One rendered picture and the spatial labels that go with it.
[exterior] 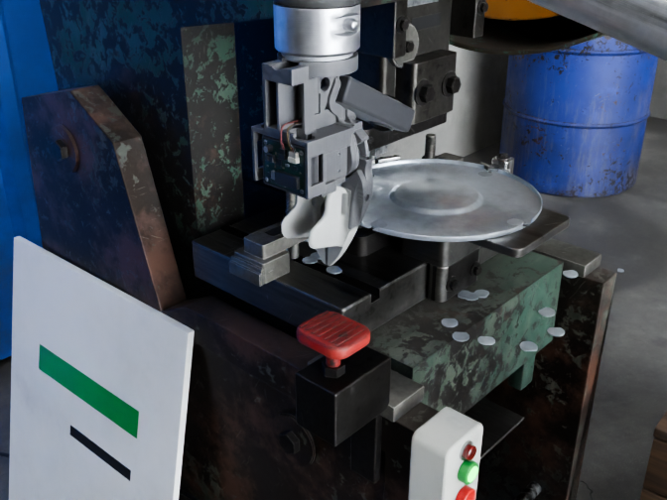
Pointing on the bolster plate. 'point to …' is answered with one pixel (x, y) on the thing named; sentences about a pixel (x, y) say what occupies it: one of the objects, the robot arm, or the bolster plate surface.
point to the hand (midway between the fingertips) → (333, 250)
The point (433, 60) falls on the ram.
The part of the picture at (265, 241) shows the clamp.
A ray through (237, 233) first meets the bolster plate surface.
